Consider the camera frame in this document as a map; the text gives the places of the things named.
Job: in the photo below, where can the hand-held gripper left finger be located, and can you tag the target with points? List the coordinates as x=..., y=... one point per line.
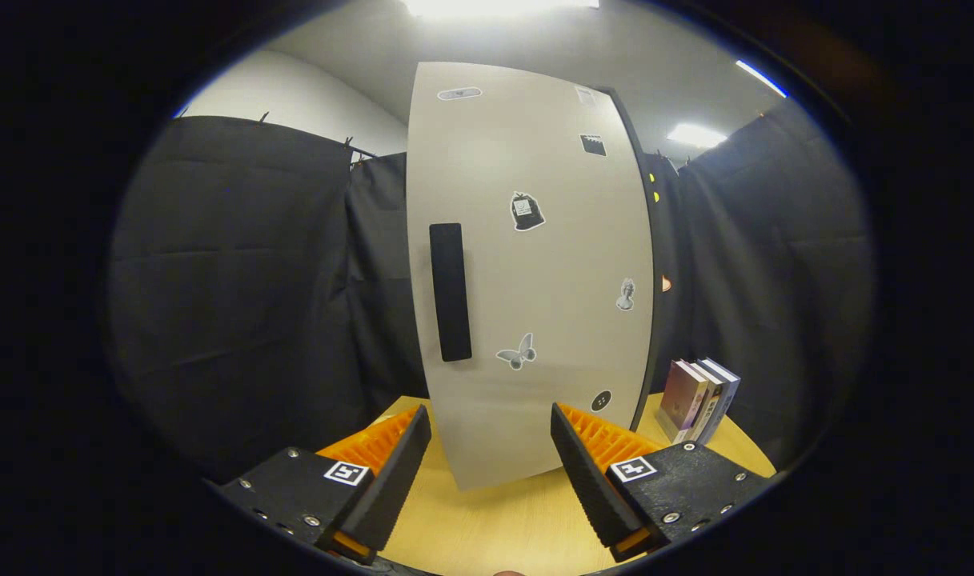
x=390, y=488

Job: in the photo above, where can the beige cabinet door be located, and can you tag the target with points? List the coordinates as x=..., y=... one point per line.
x=551, y=280

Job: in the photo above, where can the black backdrop cloth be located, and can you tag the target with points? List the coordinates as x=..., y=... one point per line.
x=214, y=296

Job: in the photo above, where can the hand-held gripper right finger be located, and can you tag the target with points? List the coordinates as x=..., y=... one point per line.
x=589, y=488

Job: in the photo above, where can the grey-blue book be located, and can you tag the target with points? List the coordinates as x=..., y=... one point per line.
x=727, y=396

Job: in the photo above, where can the ceiling light panel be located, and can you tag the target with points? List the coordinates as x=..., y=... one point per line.
x=760, y=78
x=499, y=6
x=696, y=135

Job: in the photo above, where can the white and brown book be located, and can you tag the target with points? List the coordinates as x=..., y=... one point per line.
x=711, y=408

